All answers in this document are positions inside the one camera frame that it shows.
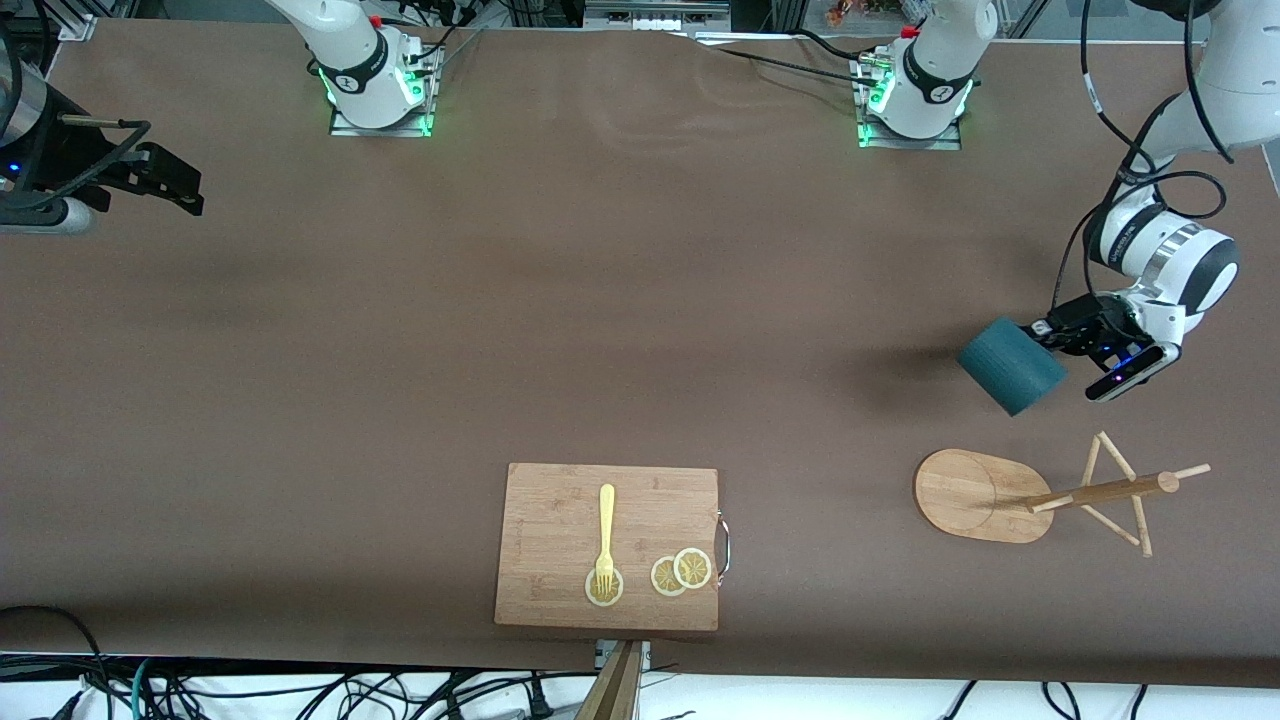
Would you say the dark teal ribbed cup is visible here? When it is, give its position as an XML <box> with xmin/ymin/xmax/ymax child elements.
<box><xmin>956</xmin><ymin>316</ymin><xmax>1070</xmax><ymax>418</ymax></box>

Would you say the wooden cup rack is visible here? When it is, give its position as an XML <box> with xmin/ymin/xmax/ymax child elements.
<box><xmin>913</xmin><ymin>430</ymin><xmax>1212</xmax><ymax>559</ymax></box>

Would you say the yellow plastic fork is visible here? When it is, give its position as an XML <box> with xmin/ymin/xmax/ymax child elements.
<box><xmin>595</xmin><ymin>484</ymin><xmax>617</xmax><ymax>597</ymax></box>

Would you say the grey power strip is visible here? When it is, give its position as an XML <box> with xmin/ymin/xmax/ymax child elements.
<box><xmin>585</xmin><ymin>0</ymin><xmax>733</xmax><ymax>33</ymax></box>

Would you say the bamboo cutting board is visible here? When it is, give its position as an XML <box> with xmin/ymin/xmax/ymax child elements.
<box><xmin>494</xmin><ymin>462</ymin><xmax>732</xmax><ymax>633</ymax></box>

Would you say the wooden beam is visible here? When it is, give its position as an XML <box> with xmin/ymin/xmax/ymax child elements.
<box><xmin>575</xmin><ymin>640</ymin><xmax>644</xmax><ymax>720</ymax></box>

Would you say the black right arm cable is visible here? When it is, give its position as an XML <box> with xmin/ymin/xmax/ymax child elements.
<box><xmin>0</xmin><ymin>115</ymin><xmax>153</xmax><ymax>213</ymax></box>

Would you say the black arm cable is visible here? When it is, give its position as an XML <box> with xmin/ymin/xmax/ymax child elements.
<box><xmin>1050</xmin><ymin>0</ymin><xmax>1236</xmax><ymax>321</ymax></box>
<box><xmin>0</xmin><ymin>115</ymin><xmax>153</xmax><ymax>213</ymax></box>

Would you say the aluminium frame profile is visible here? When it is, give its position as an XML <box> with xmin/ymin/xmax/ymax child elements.
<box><xmin>58</xmin><ymin>0</ymin><xmax>101</xmax><ymax>43</ymax></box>

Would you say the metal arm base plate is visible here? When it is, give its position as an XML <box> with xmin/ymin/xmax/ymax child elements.
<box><xmin>330</xmin><ymin>40</ymin><xmax>438</xmax><ymax>138</ymax></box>
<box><xmin>856</xmin><ymin>55</ymin><xmax>963</xmax><ymax>151</ymax></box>

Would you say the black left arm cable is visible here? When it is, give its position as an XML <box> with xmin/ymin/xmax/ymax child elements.
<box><xmin>1050</xmin><ymin>0</ymin><xmax>1236</xmax><ymax>321</ymax></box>

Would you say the black cable on table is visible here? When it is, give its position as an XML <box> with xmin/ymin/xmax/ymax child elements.
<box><xmin>690</xmin><ymin>35</ymin><xmax>886</xmax><ymax>91</ymax></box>

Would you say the black looped floor cable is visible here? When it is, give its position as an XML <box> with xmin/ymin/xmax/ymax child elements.
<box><xmin>0</xmin><ymin>604</ymin><xmax>113</xmax><ymax>720</ymax></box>

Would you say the metal bracket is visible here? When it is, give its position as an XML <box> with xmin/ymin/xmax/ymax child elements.
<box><xmin>595</xmin><ymin>640</ymin><xmax>652</xmax><ymax>673</ymax></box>

